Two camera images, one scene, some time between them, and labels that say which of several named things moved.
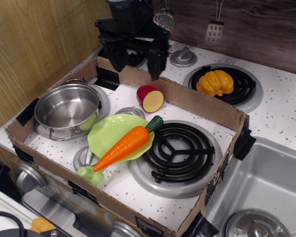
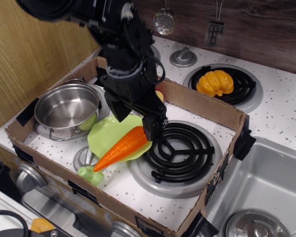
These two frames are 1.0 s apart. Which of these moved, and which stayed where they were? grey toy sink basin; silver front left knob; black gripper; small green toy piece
Moved: black gripper
Stayed: silver front left knob; small green toy piece; grey toy sink basin
